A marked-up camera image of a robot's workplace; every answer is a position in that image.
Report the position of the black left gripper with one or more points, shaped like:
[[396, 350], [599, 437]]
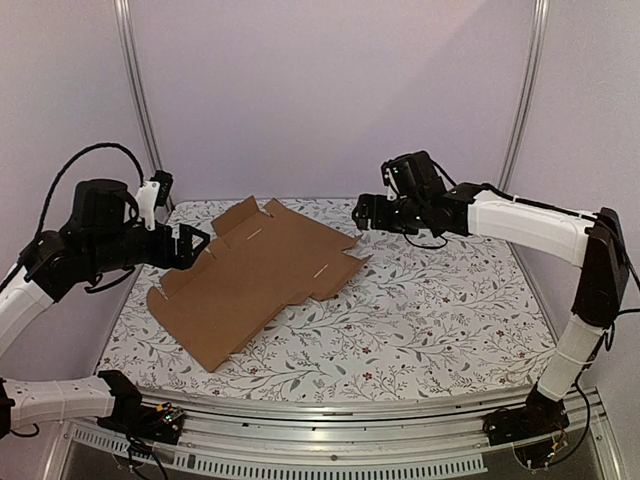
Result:
[[182, 257]]

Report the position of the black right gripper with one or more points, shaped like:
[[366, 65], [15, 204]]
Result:
[[373, 213]]

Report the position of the brown cardboard box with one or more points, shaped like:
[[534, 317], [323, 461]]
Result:
[[262, 260]]

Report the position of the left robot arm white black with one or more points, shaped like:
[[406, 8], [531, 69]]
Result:
[[109, 229]]

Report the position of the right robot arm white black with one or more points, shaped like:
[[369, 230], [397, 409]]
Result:
[[421, 196]]

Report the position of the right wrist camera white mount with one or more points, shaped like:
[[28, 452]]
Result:
[[389, 182]]

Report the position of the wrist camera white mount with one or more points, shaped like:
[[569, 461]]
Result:
[[153, 194], [389, 182]]

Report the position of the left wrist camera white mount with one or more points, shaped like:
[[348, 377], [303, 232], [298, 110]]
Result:
[[153, 194]]

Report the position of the aluminium front rail base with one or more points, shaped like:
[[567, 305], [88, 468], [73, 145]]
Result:
[[440, 438]]

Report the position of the left aluminium frame post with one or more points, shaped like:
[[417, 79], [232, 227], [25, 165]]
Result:
[[133, 70]]

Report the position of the aluminium frame post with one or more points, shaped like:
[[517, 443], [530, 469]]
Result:
[[133, 70], [527, 91]]

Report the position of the right aluminium frame post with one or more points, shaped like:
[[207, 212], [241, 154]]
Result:
[[527, 91]]

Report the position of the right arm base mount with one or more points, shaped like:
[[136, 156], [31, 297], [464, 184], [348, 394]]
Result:
[[539, 425]]

